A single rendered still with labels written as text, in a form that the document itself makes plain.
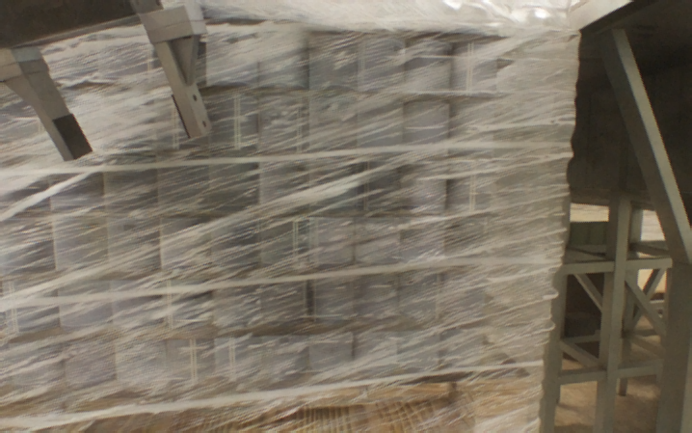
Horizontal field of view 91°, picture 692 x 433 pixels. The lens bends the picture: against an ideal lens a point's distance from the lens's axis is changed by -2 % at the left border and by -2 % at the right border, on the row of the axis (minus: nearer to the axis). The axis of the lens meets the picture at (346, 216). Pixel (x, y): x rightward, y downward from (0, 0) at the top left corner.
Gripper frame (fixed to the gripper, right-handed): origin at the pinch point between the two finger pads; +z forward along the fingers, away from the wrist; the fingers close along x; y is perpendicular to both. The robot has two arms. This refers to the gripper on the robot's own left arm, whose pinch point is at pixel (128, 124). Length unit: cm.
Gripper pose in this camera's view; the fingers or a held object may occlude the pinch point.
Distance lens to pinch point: 40.0
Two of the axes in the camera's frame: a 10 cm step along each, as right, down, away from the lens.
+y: 0.4, -4.9, 8.7
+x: -9.8, 1.4, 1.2
